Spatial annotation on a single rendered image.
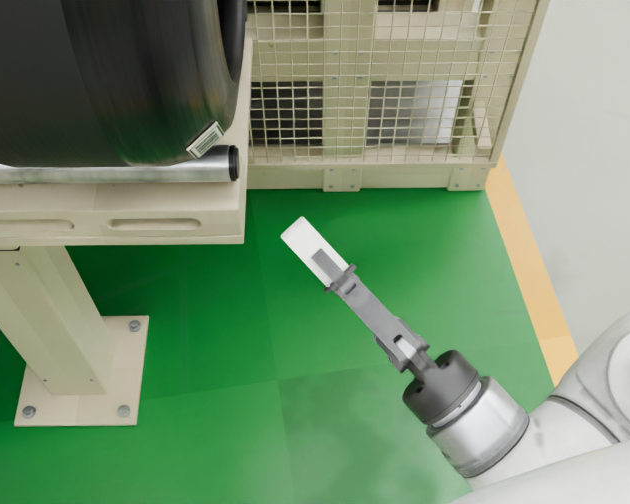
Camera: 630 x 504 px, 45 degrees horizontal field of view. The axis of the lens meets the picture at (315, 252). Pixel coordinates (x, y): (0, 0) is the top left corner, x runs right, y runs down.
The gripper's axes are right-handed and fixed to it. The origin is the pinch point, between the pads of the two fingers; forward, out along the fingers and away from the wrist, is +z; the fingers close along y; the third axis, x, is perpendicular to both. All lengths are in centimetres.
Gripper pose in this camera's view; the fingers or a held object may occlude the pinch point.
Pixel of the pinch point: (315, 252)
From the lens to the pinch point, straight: 76.0
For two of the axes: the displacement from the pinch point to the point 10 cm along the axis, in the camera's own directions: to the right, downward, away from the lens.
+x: 7.3, -6.8, 0.3
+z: -6.8, -7.3, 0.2
